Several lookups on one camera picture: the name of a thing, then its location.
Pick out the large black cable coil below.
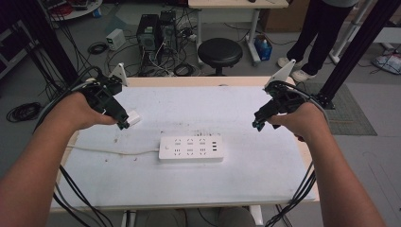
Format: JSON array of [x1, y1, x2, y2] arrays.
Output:
[[6, 101, 44, 124]]

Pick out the white metal frame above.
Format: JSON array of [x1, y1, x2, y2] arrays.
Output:
[[328, 0, 401, 64]]

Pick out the white charger plug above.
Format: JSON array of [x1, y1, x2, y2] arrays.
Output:
[[125, 110, 142, 127]]

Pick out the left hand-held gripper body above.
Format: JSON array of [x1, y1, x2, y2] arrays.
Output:
[[78, 62, 131, 123]]

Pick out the white-legged wooden desk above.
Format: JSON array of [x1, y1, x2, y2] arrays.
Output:
[[187, 0, 290, 67]]

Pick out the grey floor mat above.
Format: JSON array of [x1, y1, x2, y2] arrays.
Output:
[[295, 81, 378, 137]]

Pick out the white power strip cable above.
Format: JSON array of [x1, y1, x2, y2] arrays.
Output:
[[65, 144, 161, 156]]

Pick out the white power supply box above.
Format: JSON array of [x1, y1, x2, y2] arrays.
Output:
[[105, 27, 127, 52]]

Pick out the white plastic bag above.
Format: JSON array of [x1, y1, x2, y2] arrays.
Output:
[[371, 52, 401, 76]]

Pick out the right gripper black cables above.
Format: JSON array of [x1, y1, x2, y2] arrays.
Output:
[[264, 161, 317, 227]]

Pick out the black computer tower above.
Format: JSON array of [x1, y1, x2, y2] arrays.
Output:
[[159, 9, 178, 55], [135, 13, 161, 70]]

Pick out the small black cable coil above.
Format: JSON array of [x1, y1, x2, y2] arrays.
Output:
[[87, 41, 109, 56]]

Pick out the round white table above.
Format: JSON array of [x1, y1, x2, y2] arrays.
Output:
[[40, 0, 104, 23]]

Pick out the left gripper black cables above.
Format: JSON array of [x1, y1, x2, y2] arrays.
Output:
[[33, 65, 114, 227]]

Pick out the white power strip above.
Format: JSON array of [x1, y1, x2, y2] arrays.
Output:
[[158, 134, 225, 164]]

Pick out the blue box with bottle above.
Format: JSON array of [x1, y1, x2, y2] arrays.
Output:
[[253, 34, 273, 61]]

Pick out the brown cardboard box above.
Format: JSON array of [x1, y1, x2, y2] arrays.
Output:
[[259, 0, 312, 33]]

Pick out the person's right hand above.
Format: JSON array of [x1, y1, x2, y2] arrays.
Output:
[[267, 101, 329, 142]]

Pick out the gripper black cables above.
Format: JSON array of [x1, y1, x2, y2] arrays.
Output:
[[264, 161, 317, 227], [33, 65, 114, 227]]

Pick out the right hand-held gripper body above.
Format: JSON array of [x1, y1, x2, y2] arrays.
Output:
[[253, 59, 309, 120]]

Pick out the person's left hand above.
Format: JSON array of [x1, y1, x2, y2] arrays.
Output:
[[46, 92, 118, 132]]

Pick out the white table mat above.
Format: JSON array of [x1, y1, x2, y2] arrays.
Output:
[[51, 85, 317, 210]]

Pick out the black aluminium frame post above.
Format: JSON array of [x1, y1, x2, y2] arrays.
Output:
[[17, 0, 80, 87], [316, 0, 401, 111]]

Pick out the black round stool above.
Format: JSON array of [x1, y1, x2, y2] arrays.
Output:
[[197, 37, 244, 77]]

